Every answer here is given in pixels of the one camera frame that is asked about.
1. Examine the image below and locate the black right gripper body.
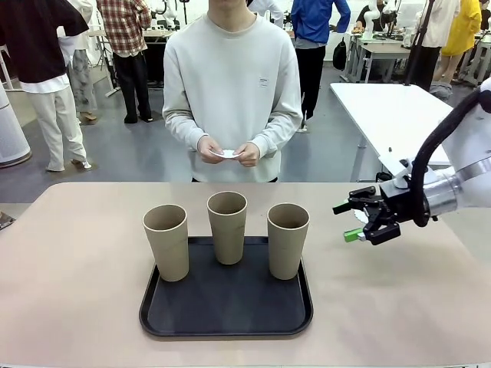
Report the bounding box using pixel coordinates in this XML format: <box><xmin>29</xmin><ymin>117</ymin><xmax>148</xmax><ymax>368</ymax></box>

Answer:
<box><xmin>377</xmin><ymin>183</ymin><xmax>421</xmax><ymax>225</ymax></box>

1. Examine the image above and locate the tan paper cup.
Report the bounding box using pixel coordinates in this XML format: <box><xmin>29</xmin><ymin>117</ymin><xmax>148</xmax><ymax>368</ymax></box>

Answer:
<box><xmin>266</xmin><ymin>203</ymin><xmax>310</xmax><ymax>281</ymax></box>
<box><xmin>206</xmin><ymin>191</ymin><xmax>248</xmax><ymax>265</ymax></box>
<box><xmin>142</xmin><ymin>204</ymin><xmax>190</xmax><ymax>283</ymax></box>

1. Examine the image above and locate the person's left forearm grey sleeve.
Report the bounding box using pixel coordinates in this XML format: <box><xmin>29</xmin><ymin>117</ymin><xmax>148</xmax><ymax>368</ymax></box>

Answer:
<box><xmin>252</xmin><ymin>109</ymin><xmax>304</xmax><ymax>159</ymax></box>

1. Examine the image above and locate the person's right forearm grey sleeve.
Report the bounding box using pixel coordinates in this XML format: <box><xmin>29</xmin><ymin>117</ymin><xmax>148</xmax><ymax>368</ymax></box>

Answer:
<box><xmin>161</xmin><ymin>107</ymin><xmax>210</xmax><ymax>151</ymax></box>

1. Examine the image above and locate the person's left hand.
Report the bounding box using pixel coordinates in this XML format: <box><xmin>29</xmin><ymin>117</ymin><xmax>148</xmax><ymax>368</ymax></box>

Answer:
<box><xmin>236</xmin><ymin>143</ymin><xmax>263</xmax><ymax>169</ymax></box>

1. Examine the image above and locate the person's right hand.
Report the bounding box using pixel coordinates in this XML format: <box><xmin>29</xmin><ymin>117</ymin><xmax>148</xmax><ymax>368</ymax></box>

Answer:
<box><xmin>197</xmin><ymin>134</ymin><xmax>225</xmax><ymax>165</ymax></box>

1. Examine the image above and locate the white side table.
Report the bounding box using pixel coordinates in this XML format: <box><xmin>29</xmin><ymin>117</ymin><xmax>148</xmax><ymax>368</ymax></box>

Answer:
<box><xmin>329</xmin><ymin>81</ymin><xmax>491</xmax><ymax>183</ymax></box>

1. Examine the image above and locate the grey crumpled cloth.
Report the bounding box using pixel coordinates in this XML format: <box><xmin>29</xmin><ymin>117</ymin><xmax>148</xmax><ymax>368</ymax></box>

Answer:
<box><xmin>429</xmin><ymin>80</ymin><xmax>454</xmax><ymax>101</ymax></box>

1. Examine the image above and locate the black hanging bag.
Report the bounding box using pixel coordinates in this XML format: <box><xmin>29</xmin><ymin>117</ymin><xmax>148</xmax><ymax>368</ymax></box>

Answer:
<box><xmin>331</xmin><ymin>37</ymin><xmax>348</xmax><ymax>71</ymax></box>

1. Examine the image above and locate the grey background desk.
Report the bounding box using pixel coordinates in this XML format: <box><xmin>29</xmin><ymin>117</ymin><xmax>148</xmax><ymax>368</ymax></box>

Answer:
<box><xmin>346</xmin><ymin>32</ymin><xmax>414</xmax><ymax>84</ymax></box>

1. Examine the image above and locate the black tripod pole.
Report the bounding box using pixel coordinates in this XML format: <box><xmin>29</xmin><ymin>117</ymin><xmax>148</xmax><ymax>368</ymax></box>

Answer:
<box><xmin>403</xmin><ymin>0</ymin><xmax>437</xmax><ymax>87</ymax></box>

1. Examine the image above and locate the black plastic tray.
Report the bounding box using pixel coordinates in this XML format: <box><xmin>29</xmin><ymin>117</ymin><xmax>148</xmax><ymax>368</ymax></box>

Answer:
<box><xmin>138</xmin><ymin>235</ymin><xmax>314</xmax><ymax>338</ymax></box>

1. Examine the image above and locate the person torso grey sweatshirt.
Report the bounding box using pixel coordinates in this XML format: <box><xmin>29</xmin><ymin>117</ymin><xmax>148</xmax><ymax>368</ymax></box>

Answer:
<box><xmin>161</xmin><ymin>0</ymin><xmax>304</xmax><ymax>183</ymax></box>

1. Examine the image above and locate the bystander blue shirt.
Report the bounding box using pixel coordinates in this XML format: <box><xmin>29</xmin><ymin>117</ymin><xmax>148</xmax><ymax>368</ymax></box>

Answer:
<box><xmin>290</xmin><ymin>0</ymin><xmax>352</xmax><ymax>120</ymax></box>

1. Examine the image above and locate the bystander yellow coat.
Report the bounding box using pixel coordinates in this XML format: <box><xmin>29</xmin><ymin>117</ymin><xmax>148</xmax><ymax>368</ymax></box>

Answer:
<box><xmin>433</xmin><ymin>0</ymin><xmax>483</xmax><ymax>84</ymax></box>

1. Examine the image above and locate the bystander plaid shirt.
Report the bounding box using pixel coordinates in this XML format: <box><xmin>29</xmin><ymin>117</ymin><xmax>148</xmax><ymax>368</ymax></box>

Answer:
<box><xmin>95</xmin><ymin>0</ymin><xmax>153</xmax><ymax>124</ymax></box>

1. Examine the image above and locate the bystander grey patterned skirt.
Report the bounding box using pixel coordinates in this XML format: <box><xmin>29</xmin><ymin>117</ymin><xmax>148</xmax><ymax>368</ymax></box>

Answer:
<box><xmin>57</xmin><ymin>0</ymin><xmax>100</xmax><ymax>123</ymax></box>

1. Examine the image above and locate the white cylindrical air purifier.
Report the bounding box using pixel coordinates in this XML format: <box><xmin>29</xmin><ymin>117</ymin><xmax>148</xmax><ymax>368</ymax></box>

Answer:
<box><xmin>0</xmin><ymin>82</ymin><xmax>32</xmax><ymax>169</ymax></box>

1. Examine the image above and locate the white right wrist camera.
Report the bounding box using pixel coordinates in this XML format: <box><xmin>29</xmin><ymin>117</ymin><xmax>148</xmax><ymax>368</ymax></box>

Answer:
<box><xmin>377</xmin><ymin>153</ymin><xmax>438</xmax><ymax>191</ymax></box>

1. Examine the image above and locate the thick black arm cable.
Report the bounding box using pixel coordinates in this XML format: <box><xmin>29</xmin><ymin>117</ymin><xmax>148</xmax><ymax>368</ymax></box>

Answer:
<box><xmin>408</xmin><ymin>88</ymin><xmax>485</xmax><ymax>228</ymax></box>

